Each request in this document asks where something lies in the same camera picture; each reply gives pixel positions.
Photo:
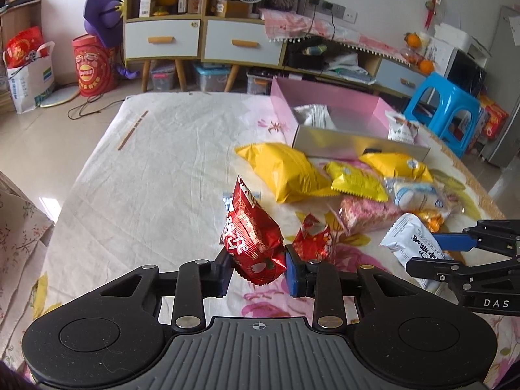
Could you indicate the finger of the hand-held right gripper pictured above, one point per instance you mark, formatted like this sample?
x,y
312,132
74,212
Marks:
x,y
451,241
430,270

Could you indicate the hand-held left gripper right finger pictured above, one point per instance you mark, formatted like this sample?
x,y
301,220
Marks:
x,y
291,270

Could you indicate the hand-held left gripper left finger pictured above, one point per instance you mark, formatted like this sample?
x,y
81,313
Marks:
x,y
224,270

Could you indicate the orange and white snack packet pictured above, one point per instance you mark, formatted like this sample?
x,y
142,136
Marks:
x,y
430,219

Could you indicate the white packet with black print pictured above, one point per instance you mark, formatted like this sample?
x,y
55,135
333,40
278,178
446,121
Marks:
x,y
410,239

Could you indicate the small red snack packet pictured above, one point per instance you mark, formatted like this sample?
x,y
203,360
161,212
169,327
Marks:
x,y
313,239

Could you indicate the large red snack packet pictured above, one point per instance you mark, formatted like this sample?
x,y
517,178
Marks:
x,y
250,235

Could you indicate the pink snack packet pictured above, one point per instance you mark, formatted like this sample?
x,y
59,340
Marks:
x,y
365,213

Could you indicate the yellow packet with white label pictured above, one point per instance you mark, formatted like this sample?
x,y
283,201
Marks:
x,y
396,164

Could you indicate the large plain yellow snack packet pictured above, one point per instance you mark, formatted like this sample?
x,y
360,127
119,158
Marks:
x,y
284,170

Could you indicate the small yellow snack packet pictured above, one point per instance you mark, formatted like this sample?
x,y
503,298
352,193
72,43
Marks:
x,y
357,180

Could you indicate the pink cardboard box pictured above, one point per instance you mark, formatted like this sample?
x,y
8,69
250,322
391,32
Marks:
x,y
357,107

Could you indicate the clear white and blue packet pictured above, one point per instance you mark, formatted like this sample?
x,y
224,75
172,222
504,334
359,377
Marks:
x,y
418,195

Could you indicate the white packet with red picture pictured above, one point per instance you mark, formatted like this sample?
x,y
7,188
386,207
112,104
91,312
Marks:
x,y
400,130

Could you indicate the red snack carton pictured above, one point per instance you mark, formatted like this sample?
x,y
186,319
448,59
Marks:
x,y
493,120

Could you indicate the blue plastic stool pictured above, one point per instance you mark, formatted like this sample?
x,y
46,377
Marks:
x,y
447,97

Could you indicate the silver snack packet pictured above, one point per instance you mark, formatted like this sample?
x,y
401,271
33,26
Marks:
x,y
315,115

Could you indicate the grey refrigerator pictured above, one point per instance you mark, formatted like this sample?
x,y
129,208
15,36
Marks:
x,y
505,89

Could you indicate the black microwave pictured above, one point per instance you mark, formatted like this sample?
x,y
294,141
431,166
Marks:
x,y
465,73

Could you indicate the wooden tv stand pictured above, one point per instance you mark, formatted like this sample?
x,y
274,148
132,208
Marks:
x,y
390,73

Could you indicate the clear bin with dark lid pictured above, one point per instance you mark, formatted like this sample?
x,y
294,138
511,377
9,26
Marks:
x,y
260,83

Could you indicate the clear bin with blue lid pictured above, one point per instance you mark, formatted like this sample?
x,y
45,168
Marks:
x,y
212,79

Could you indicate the pile of papers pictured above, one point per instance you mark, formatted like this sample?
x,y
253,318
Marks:
x,y
349,71

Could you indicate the clear storage bin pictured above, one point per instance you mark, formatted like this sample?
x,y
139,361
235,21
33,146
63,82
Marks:
x,y
163,77

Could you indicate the beige floral cloth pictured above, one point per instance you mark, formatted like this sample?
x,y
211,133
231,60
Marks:
x,y
18,243

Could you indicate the low wooden drawer cabinet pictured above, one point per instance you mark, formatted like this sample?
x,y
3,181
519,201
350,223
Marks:
x,y
243,44

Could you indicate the round white floor disc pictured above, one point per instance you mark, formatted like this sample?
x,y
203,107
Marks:
x,y
61,98

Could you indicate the red round drum container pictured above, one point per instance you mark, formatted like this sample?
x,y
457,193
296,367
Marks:
x,y
93,67

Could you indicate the tall wooden shelf cabinet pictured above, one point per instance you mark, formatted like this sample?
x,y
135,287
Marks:
x,y
162,32

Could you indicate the pink floral table cloth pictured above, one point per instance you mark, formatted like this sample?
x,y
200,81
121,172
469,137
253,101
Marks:
x,y
292,24

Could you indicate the brown cardboard box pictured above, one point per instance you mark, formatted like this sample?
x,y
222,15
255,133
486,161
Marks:
x,y
231,9

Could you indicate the white paper bag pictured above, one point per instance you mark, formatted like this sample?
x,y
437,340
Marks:
x,y
30,85

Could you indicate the purple hat plush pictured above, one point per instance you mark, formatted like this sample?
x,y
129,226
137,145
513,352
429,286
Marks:
x,y
101,12

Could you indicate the red gift bag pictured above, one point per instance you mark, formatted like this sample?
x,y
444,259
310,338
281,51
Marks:
x,y
22,46

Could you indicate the wooden desk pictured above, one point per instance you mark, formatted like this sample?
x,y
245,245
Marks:
x,y
18,8

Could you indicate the wall socket strip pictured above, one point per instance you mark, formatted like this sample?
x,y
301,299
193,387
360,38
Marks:
x,y
333,8

